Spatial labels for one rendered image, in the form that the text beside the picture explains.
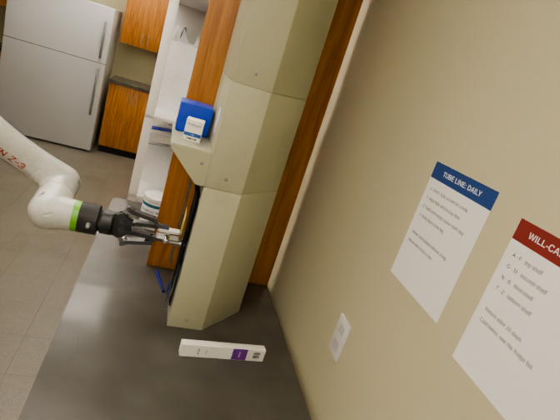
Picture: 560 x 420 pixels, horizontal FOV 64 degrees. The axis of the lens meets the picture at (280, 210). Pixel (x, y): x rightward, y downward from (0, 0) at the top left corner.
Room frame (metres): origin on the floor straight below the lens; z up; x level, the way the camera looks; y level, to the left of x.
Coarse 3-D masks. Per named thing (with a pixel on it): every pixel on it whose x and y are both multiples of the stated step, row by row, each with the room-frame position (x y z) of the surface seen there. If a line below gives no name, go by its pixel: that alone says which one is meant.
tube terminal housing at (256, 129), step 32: (224, 96) 1.28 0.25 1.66; (256, 96) 1.22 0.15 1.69; (224, 128) 1.20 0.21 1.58; (256, 128) 1.23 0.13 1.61; (288, 128) 1.36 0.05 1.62; (224, 160) 1.21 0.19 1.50; (256, 160) 1.25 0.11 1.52; (224, 192) 1.22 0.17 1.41; (256, 192) 1.30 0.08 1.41; (192, 224) 1.22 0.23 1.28; (224, 224) 1.23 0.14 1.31; (256, 224) 1.35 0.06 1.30; (192, 256) 1.21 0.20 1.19; (224, 256) 1.24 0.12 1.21; (256, 256) 1.41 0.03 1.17; (192, 288) 1.21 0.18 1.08; (224, 288) 1.29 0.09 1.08; (192, 320) 1.22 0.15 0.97
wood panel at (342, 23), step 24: (216, 0) 1.53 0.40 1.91; (240, 0) 1.55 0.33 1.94; (360, 0) 1.67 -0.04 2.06; (216, 24) 1.54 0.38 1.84; (336, 24) 1.65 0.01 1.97; (216, 48) 1.54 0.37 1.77; (336, 48) 1.66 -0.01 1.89; (192, 72) 1.53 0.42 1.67; (216, 72) 1.55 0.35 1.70; (336, 72) 1.67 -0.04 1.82; (192, 96) 1.53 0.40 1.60; (312, 96) 1.65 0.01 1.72; (312, 120) 1.66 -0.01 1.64; (312, 144) 1.67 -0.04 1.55; (288, 168) 1.65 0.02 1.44; (168, 192) 1.53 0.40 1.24; (288, 192) 1.66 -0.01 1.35; (168, 216) 1.54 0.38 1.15; (288, 216) 1.67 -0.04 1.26; (264, 240) 1.65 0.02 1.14; (168, 264) 1.55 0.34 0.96; (264, 264) 1.66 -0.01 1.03
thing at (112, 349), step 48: (96, 240) 1.59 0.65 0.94; (96, 288) 1.27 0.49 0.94; (144, 288) 1.36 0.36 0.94; (96, 336) 1.05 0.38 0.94; (144, 336) 1.12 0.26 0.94; (192, 336) 1.19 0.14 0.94; (240, 336) 1.27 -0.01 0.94; (48, 384) 0.84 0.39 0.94; (96, 384) 0.89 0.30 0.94; (144, 384) 0.94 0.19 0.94; (192, 384) 0.99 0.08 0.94; (240, 384) 1.05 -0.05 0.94; (288, 384) 1.11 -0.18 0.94
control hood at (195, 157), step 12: (180, 132) 1.33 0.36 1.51; (180, 144) 1.18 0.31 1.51; (192, 144) 1.23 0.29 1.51; (204, 144) 1.27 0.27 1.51; (180, 156) 1.18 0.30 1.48; (192, 156) 1.19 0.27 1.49; (204, 156) 1.19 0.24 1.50; (192, 168) 1.19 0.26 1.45; (204, 168) 1.20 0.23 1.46; (192, 180) 1.19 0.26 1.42; (204, 180) 1.20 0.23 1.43
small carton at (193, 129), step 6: (192, 120) 1.26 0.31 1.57; (198, 120) 1.29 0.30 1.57; (186, 126) 1.26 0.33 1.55; (192, 126) 1.26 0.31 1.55; (198, 126) 1.26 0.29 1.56; (186, 132) 1.26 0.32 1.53; (192, 132) 1.26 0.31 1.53; (198, 132) 1.26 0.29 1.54; (186, 138) 1.26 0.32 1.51; (192, 138) 1.26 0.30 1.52; (198, 138) 1.26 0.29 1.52
